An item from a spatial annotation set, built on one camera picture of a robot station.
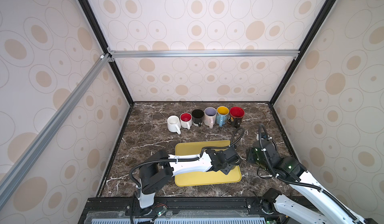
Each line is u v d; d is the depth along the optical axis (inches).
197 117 39.3
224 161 24.3
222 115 39.3
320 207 17.2
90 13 29.3
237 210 28.8
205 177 32.8
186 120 41.4
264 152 20.7
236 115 39.1
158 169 19.2
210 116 39.0
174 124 39.3
